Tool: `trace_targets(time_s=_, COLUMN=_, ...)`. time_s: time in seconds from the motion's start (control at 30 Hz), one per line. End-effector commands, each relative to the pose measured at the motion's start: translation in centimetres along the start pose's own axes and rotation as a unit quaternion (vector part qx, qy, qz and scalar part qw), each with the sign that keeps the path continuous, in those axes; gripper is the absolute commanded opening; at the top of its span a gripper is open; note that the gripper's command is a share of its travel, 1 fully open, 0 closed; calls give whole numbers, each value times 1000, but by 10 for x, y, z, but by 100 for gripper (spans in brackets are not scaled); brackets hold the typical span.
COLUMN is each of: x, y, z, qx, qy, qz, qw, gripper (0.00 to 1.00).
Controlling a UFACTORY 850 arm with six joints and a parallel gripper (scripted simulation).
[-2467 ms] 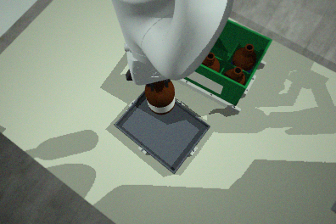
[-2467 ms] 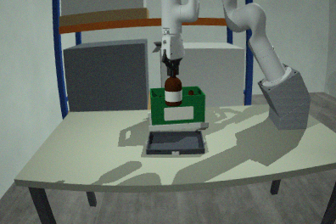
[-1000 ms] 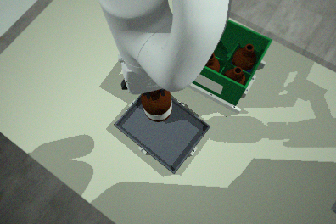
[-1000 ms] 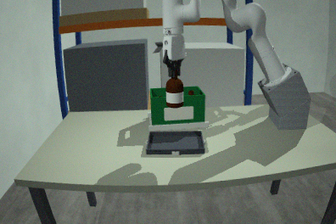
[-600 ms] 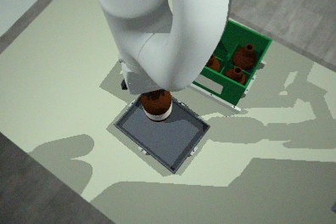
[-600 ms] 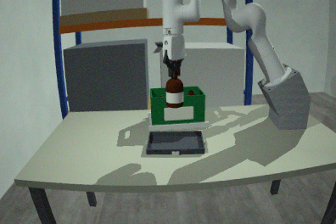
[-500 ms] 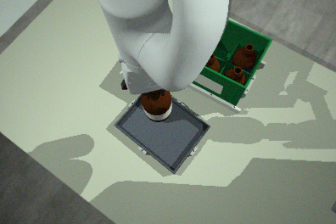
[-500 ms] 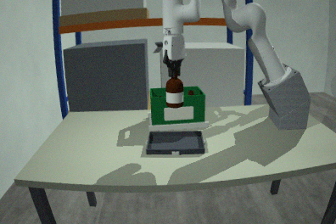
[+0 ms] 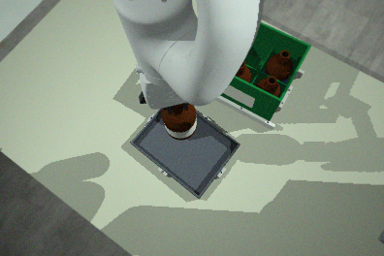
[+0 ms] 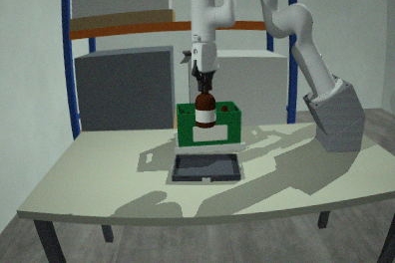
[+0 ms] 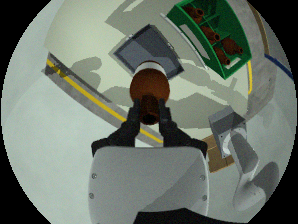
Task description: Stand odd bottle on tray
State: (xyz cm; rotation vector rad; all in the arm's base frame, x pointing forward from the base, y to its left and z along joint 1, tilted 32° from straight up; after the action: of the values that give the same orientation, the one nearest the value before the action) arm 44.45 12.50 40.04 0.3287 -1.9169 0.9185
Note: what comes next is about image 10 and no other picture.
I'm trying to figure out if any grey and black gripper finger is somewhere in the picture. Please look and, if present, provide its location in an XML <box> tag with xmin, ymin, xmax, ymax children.
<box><xmin>192</xmin><ymin>60</ymin><xmax>206</xmax><ymax>93</ymax></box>
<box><xmin>204</xmin><ymin>71</ymin><xmax>215</xmax><ymax>91</ymax></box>

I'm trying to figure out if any brown glass bottle with white label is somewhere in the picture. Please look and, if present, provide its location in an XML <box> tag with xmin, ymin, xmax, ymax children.
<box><xmin>196</xmin><ymin>84</ymin><xmax>215</xmax><ymax>129</ymax></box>

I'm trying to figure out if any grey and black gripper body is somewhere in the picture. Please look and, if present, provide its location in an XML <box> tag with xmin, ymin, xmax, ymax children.
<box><xmin>192</xmin><ymin>42</ymin><xmax>218</xmax><ymax>73</ymax></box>

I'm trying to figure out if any green plastic crate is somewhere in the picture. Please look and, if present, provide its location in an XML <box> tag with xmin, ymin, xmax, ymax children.
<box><xmin>177</xmin><ymin>102</ymin><xmax>241</xmax><ymax>147</ymax></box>

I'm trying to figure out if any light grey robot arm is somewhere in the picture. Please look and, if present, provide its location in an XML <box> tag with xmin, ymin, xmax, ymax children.
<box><xmin>191</xmin><ymin>0</ymin><xmax>343</xmax><ymax>103</ymax></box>

